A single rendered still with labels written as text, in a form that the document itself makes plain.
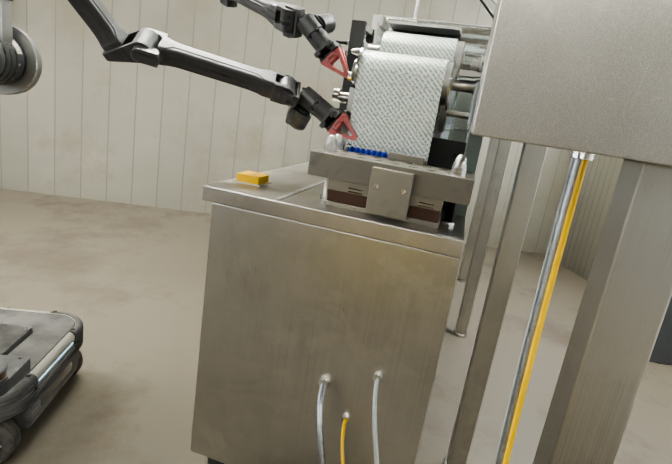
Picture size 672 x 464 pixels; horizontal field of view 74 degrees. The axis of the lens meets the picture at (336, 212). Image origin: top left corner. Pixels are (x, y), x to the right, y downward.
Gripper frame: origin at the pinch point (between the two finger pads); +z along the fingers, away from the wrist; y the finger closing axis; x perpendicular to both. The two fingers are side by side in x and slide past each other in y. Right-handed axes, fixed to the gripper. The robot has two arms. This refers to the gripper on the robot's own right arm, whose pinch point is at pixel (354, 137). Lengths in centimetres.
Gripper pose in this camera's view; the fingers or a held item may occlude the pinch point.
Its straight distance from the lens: 129.7
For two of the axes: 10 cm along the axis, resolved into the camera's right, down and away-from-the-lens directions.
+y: -2.8, 1.8, -9.4
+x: 6.0, -7.3, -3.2
